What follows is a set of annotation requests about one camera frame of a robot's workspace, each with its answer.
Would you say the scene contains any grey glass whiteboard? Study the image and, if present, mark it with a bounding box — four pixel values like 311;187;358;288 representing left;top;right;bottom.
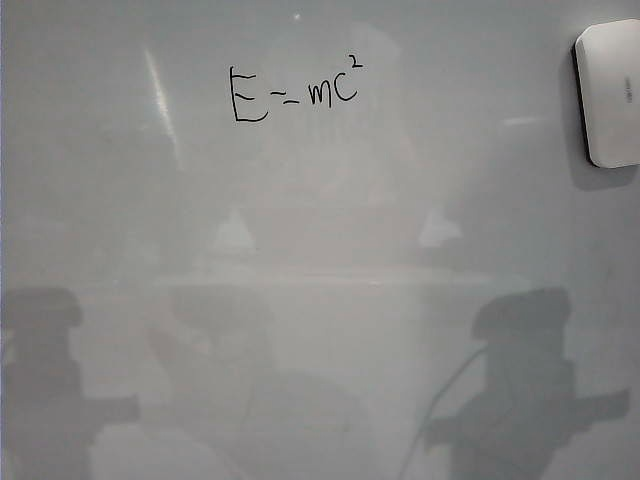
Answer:
0;0;640;480

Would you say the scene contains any black marker writing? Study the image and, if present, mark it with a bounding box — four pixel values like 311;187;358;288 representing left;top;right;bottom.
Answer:
228;55;365;125

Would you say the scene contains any white rectangular whiteboard eraser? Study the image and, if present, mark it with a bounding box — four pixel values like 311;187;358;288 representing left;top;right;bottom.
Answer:
571;18;640;169

